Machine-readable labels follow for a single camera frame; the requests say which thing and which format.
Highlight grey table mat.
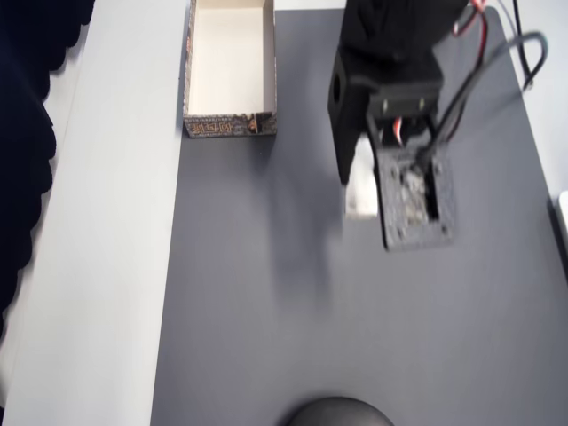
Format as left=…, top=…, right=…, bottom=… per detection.
left=150, top=6, right=568, bottom=426

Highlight printed cardboard box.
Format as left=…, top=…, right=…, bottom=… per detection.
left=182, top=0, right=280, bottom=139

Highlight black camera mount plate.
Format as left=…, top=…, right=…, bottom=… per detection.
left=365, top=113, right=457, bottom=253

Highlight dark blue curtain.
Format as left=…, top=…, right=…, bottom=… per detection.
left=0, top=0, right=98, bottom=343

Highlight black round-base camera stand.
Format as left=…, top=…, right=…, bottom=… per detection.
left=283, top=395, right=396, bottom=426

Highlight red white black servo wires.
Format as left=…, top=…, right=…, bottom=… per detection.
left=451, top=0, right=490, bottom=68

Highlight white rectangular block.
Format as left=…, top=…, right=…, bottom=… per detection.
left=343, top=134, right=382, bottom=222

